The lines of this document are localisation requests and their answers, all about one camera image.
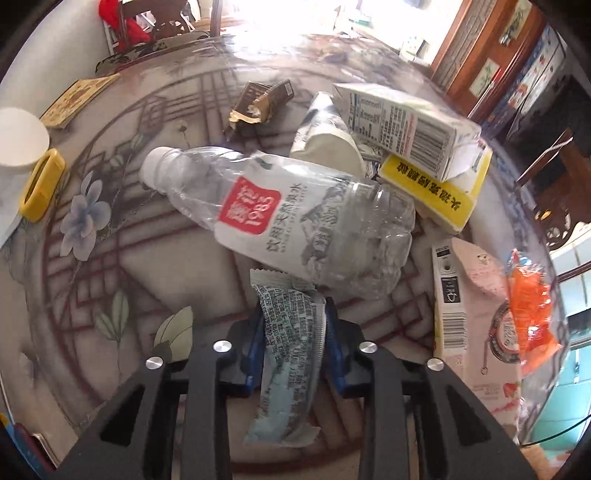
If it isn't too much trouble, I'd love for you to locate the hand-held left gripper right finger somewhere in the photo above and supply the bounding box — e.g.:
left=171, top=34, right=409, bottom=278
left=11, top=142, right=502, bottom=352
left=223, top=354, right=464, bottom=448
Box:
left=324, top=299, right=537, bottom=480

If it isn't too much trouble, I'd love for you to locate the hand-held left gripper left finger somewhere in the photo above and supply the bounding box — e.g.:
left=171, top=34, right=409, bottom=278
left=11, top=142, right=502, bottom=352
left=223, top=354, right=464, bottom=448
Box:
left=55, top=316, right=267, bottom=480

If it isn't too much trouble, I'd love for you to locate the grey-blue snack wrapper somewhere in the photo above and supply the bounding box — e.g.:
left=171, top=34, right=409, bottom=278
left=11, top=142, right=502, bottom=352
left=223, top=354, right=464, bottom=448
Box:
left=244, top=269, right=328, bottom=448

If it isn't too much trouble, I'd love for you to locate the crushed white paper cup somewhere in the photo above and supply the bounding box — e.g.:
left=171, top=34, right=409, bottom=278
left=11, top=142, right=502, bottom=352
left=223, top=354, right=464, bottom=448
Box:
left=289, top=91, right=368, bottom=178

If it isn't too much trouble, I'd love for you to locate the white milk carton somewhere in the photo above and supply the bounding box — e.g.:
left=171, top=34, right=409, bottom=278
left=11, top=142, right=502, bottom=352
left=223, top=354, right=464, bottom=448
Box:
left=333, top=83, right=482, bottom=182

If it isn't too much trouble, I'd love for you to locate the clear plastic water bottle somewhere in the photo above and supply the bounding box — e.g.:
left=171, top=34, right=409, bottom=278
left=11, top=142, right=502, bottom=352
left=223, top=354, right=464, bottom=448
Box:
left=140, top=146, right=416, bottom=301

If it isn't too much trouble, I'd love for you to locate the pink drink pouch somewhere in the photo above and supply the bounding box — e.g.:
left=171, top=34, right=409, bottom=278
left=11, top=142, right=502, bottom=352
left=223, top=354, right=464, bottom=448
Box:
left=431, top=237, right=525, bottom=428

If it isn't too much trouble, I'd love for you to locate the yellow and white medicine box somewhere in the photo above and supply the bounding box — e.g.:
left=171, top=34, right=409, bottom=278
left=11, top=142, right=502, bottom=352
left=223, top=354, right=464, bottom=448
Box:
left=379, top=138, right=494, bottom=233

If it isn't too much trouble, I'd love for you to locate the orange plastic wrapper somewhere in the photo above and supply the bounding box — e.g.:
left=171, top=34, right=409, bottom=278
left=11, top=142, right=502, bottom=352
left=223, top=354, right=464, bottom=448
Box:
left=505, top=249, right=563, bottom=377

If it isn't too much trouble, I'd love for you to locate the brown cigarette box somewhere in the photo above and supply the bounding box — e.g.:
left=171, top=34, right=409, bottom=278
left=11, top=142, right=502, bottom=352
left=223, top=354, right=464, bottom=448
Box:
left=225, top=80, right=295, bottom=139

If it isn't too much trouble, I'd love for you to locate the dark wooden chair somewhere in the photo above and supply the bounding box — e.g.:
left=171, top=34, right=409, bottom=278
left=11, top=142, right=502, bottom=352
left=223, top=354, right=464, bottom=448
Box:
left=515, top=129, right=591, bottom=245

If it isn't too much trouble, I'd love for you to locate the white folding desk lamp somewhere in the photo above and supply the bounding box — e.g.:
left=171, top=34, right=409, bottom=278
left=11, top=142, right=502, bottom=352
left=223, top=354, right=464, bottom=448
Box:
left=0, top=107, right=51, bottom=250

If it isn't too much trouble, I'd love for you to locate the wooden chair with floral cushion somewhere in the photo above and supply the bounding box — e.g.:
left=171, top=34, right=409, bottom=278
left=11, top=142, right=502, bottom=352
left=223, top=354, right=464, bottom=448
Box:
left=95, top=0, right=218, bottom=77

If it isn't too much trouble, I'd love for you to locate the wooden cabinet with pictures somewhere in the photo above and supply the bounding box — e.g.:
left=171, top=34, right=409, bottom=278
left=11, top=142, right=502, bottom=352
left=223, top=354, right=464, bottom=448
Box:
left=431, top=0, right=573, bottom=132

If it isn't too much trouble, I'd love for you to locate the red cloth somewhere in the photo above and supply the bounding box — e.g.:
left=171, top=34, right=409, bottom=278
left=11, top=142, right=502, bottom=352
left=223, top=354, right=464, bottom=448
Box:
left=99, top=0, right=151, bottom=51

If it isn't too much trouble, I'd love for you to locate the yellow plastic ring holder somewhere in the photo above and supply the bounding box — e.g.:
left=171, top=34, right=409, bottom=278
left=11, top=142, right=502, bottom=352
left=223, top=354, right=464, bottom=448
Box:
left=19, top=148, right=66, bottom=223

